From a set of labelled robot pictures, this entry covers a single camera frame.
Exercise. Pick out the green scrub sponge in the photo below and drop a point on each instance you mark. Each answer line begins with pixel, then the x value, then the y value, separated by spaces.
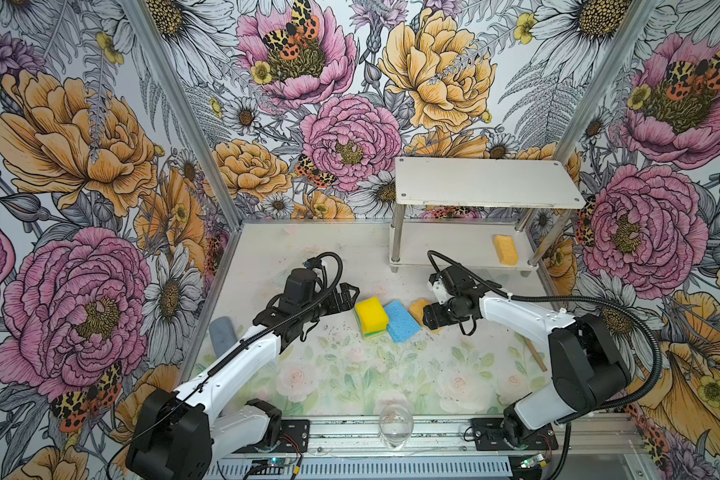
pixel 375 333

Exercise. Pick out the white two-tier shelf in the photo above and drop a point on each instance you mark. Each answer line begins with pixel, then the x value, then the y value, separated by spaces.
pixel 541 190

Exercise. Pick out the orange sponge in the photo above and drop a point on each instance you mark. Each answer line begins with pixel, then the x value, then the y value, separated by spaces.
pixel 506 250
pixel 416 310

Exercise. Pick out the top yellow sponge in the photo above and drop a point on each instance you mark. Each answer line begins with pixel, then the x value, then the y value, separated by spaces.
pixel 371 315

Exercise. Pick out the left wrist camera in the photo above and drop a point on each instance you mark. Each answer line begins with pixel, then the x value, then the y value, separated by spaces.
pixel 299 290

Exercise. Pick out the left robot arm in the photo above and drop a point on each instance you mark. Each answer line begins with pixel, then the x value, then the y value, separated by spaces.
pixel 183 433

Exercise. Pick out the small wooden mallet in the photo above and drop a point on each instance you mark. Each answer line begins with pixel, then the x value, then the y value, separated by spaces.
pixel 535 354

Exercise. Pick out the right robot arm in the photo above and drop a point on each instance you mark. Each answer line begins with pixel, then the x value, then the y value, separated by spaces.
pixel 586 366

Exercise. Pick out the clear glass cup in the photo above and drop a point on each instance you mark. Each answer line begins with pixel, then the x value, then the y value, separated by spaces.
pixel 395 425

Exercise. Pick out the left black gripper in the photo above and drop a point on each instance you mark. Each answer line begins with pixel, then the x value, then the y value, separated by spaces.
pixel 348 303

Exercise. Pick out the grey oval object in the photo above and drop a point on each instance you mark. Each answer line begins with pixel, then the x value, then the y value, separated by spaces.
pixel 222 335

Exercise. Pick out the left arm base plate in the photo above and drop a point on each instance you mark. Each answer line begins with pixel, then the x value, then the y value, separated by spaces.
pixel 293 438

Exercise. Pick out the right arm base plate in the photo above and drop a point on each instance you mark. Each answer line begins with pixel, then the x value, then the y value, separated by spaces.
pixel 501 434

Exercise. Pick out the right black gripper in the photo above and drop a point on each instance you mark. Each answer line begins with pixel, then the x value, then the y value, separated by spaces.
pixel 434 316

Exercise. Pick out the green circuit board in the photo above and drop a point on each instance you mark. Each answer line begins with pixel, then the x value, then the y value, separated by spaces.
pixel 538 460

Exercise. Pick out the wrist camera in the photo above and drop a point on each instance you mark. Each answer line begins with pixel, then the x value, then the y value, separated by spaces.
pixel 438 288
pixel 299 290

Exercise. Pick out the aluminium front rail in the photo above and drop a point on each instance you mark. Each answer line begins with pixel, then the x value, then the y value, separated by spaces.
pixel 454 435

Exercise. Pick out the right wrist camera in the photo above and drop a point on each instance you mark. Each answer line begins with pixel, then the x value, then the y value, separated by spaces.
pixel 438 288

